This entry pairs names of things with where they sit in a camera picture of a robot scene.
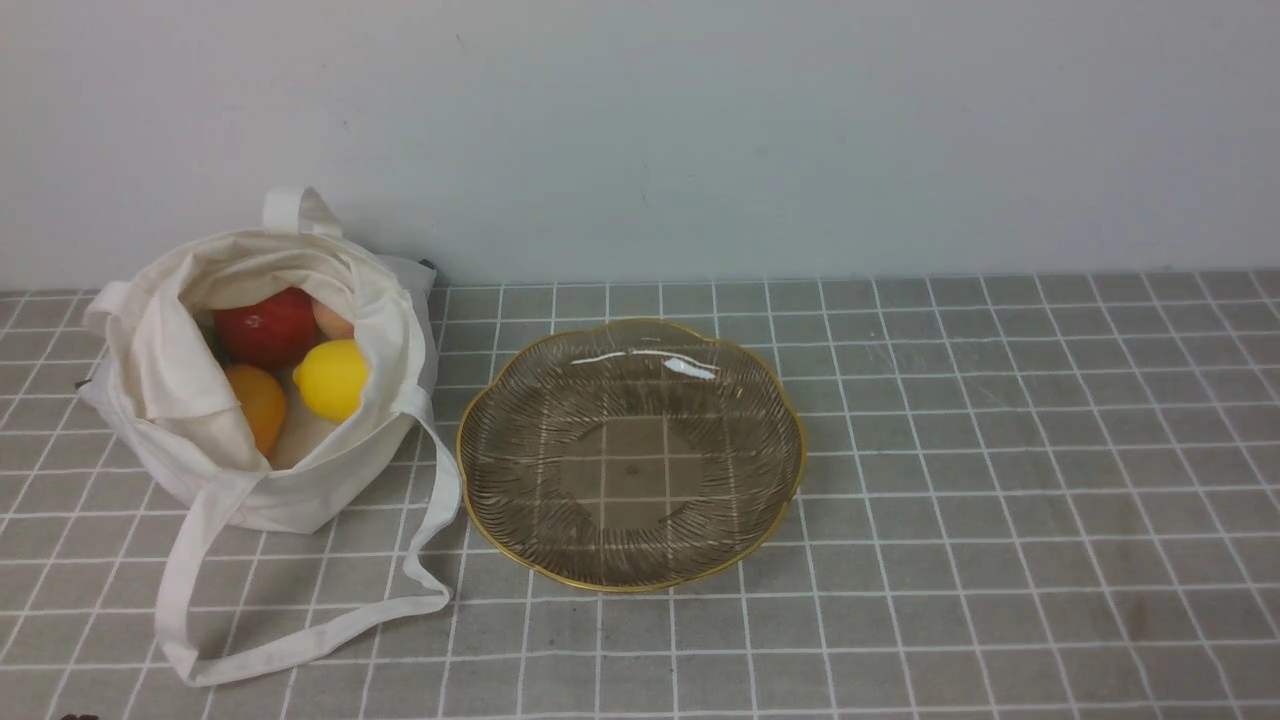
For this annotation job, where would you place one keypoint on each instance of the yellow lemon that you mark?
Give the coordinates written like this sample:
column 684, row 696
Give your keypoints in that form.
column 331, row 378

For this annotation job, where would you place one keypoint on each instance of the red apple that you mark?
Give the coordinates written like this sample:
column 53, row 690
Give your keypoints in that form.
column 273, row 334

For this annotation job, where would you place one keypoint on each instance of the gold-rimmed glass plate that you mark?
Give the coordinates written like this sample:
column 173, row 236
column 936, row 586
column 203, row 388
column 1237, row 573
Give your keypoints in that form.
column 630, row 457

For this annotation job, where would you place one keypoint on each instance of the orange fruit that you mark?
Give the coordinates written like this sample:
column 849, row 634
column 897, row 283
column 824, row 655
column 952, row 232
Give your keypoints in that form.
column 262, row 401

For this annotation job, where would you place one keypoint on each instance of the white cloth tote bag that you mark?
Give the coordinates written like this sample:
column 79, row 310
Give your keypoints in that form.
column 161, row 391

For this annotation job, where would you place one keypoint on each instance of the grey checked tablecloth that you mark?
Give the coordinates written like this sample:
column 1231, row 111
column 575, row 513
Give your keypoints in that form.
column 1029, row 497

